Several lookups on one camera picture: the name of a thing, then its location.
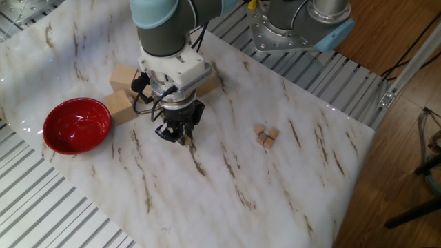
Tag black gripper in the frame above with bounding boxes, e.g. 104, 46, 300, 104
154, 99, 206, 145

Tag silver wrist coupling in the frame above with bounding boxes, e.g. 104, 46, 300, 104
148, 74, 198, 111

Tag glossy marble pattern mat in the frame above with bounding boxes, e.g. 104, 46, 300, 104
0, 0, 376, 248

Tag red glossy bowl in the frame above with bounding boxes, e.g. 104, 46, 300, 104
42, 97, 112, 156

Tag black stand legs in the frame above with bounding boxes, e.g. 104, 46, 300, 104
384, 151, 441, 230

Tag black gripper cable bundle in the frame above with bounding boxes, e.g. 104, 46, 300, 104
130, 22, 209, 123

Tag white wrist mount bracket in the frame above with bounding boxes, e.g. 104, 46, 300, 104
137, 46, 214, 94

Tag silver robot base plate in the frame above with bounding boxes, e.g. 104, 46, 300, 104
246, 0, 321, 54

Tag silver perforated mount plate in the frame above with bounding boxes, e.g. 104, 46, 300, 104
0, 0, 66, 27

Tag thin black floor cables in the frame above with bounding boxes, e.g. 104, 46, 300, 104
380, 10, 441, 82

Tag aluminium frame post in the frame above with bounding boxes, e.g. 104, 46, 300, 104
370, 20, 441, 131

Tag grey cable bundle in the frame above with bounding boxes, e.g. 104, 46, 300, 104
416, 106, 441, 197

